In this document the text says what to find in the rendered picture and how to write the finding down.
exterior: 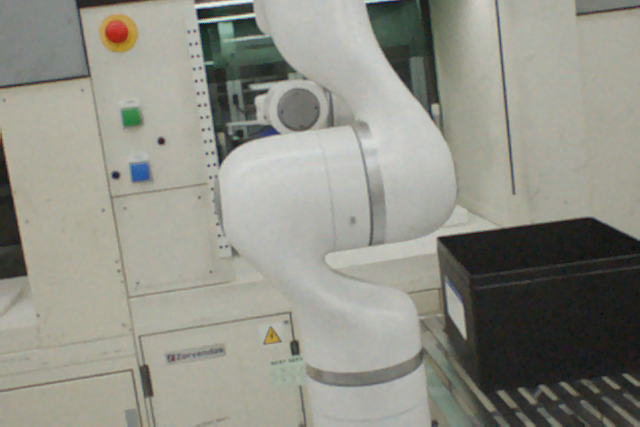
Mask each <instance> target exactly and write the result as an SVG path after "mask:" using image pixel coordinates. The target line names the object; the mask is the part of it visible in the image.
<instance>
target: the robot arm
mask: <svg viewBox="0 0 640 427"><path fill-rule="evenodd" d="M253 2H254V9H255V17H256V21H257V25H258V27H259V29H260V30H261V31H262V32H263V33H265V34H267V35H270V36H272V38H273V41H274V43H275V45H276V47H277V49H279V52H280V53H281V54H282V56H283V57H284V58H285V60H286V61H287V62H288V63H289V64H290V66H292V67H293V68H294V69H295V70H296V71H297V72H298V73H300V74H301V75H302V76H305V77H306V79H308V80H310V81H300V80H298V81H283V82H280V83H276V84H275V85H274V86H273V87H272V88H271V89H270V90H269V92H268V94H267V95H262V96H259V97H257V98H256V100H255V101H256V103H255V106H248V107H245V113H257V119H258V123H260V124H266V125H272V126H273V127H274V128H275V129H276V130H277V131H280V133H281V134H282V135H279V136H272V137H267V138H261V139H257V140H254V141H249V142H247V143H245V144H243V146H241V147H238V148H237V149H235V150H234V151H233V152H232V153H231V154H230V155H229V156H228V157H227V159H225V160H224V162H223V163H222V165H221V167H220V169H219V172H218V175H217V178H215V182H214V186H215V190H214V201H215V208H216V213H217V217H218V221H219V224H220V227H221V231H222V232H223V234H225V236H227V239H228V240H229V242H230V243H231V244H232V246H233V247H234V248H235V249H236V251H237V252H238V254H240V255H241V256H242V257H243V258H244V259H245V260H246V261H248V262H249V264H250V265H251V266H253V267H254V268H255V269H256V270H257V271H258V272H260V273H261V274H262V275H263V277H264V278H266V279H267V280H268V281H269V282H270V283H271V284H272V285H273V286H274V287H275V288H276V290H277V291H279V292H280V293H281V295H282V296H283V297H284V299H285V300H286V301H287V304H288V305H289V307H290V309H292V311H293V313H294V316H295V319H296V322H297V325H298V328H299V334H300V338H301V345H302V351H303V359H305V366H306V374H307V381H308V389H309V398H310V406H311V414H312V421H313V427H431V419H430V409H429V400H428V390H427V380H426V370H425V361H424V351H423V341H422V333H421V325H419V319H418V314H417V310H416V307H415V305H414V303H413V300H412V299H411V297H410V296H409V295H408V294H405V293H404V292H402V291H400V290H398V288H396V287H392V286H389V285H386V284H382V283H377V282H372V281H367V280H363V279H358V278H354V277H350V275H347V274H344V273H341V272H339V271H337V270H335V269H333V268H332V267H331V266H329V265H327V264H326V261H325V256H326V255H327V254H329V253H334V252H341V251H348V249H356V248H362V247H370V246H377V245H385V244H392V243H399V242H405V241H411V240H415V239H419V238H423V236H426V235H428V234H430V233H432V232H435V231H436V230H438V229H439V228H440V227H441V226H443V225H444V224H445V222H447V221H448V219H449V218H450V217H451V215H452V213H453V212H454V208H455V206H456V201H457V195H458V193H460V186H458V177H457V170H456V163H455V160H453V156H452V153H451V151H450V149H449V147H448V145H447V142H445V140H444V138H443V136H442V135H441V133H440V132H439V129H438V128H437V126H436V125H435V123H433V122H432V121H431V119H430V117H429V116H428V114H427V113H426V111H425V110H424V109H423V108H422V106H420V104H419V103H418V102H417V100H416V99H415V98H414V97H413V96H412V94H411V93H410V92H409V90H407V88H406V87H405V86H404V85H403V83H402V82H401V81H400V79H399V77H398V75H397V74H396V73H394V71H393V70H392V69H391V67H390V64H389V63H388V61H387V60H386V58H385V56H384V54H383V52H381V50H380V48H379V46H378V43H377V41H376V39H375V36H374V33H373V30H372V27H371V23H370V20H368V16H367V13H366V7H365V3H364V0H253Z"/></svg>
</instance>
